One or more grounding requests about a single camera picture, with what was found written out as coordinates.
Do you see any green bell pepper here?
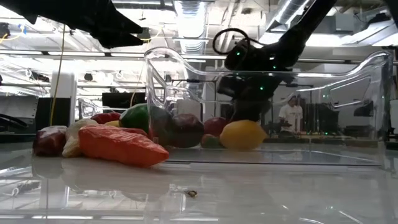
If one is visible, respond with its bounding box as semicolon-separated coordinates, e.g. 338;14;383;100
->
119;103;171;146

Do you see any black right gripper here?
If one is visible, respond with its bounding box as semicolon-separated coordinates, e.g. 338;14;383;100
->
217;73;280;122

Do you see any dark red long pepper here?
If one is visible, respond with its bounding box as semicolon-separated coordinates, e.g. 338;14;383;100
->
32;125;68;157

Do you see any yellow hanging cable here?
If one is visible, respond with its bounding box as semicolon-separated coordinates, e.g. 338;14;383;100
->
49;24;67;126
129;27;163;107

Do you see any black monitor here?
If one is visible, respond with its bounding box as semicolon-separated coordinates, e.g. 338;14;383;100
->
101;92;147;110
35;98;71;131

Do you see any yellow lemon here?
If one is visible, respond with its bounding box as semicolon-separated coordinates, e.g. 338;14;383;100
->
220;119;268;151

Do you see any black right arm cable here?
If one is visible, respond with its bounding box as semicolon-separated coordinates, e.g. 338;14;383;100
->
212;27;265;57

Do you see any clear plastic bin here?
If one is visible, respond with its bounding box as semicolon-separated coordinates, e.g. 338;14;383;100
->
144;46;395;167

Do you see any orange-red carrot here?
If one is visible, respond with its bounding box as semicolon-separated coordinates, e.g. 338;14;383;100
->
78;124;170;168

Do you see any white tower fan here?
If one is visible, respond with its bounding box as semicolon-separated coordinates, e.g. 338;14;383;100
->
50;70;77;126

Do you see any white garlic bulb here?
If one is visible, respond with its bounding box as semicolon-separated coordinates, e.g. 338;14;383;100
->
62;118;99;158

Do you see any dark red apple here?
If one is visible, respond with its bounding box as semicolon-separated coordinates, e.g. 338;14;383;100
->
203;116;231;138

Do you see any red bell pepper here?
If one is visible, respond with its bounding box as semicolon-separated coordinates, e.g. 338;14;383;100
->
90;111;122;125

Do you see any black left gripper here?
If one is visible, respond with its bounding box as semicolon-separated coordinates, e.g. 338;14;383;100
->
0;0;146;50

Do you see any person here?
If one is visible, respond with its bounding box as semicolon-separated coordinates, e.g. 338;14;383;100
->
278;95;304;134

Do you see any dark purple plum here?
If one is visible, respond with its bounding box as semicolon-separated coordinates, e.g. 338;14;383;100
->
167;113;205;149

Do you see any green lime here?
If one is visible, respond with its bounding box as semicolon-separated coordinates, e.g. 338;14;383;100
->
200;133;224;149

